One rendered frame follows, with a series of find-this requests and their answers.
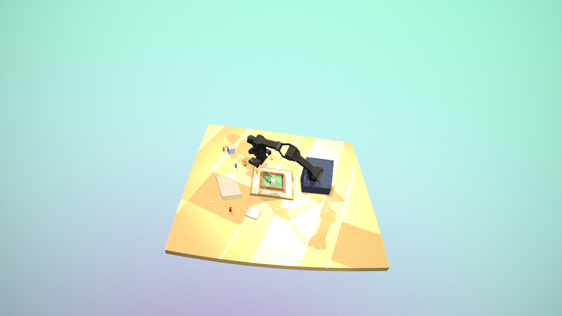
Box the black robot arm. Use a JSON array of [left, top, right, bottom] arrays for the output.
[[247, 134, 324, 181]]

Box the cream flat rectangular slab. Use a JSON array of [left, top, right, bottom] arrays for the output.
[[216, 174, 241, 198]]

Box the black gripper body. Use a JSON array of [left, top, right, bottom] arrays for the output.
[[248, 148, 271, 166]]

